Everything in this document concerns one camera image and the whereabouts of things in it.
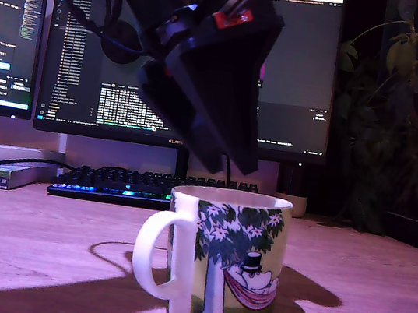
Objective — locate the white illustrated coffee mug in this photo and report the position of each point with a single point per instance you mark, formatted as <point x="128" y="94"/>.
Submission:
<point x="239" y="267"/>

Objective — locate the large computer monitor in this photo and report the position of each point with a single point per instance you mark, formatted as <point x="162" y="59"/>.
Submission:
<point x="303" y="80"/>

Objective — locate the black backlit keyboard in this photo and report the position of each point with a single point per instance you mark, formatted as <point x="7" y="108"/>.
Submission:
<point x="110" y="185"/>

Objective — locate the white cardboard box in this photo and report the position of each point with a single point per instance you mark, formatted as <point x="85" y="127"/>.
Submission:
<point x="5" y="153"/>

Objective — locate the leafy houseplant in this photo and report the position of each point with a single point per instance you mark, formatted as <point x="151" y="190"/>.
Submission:
<point x="408" y="115"/>

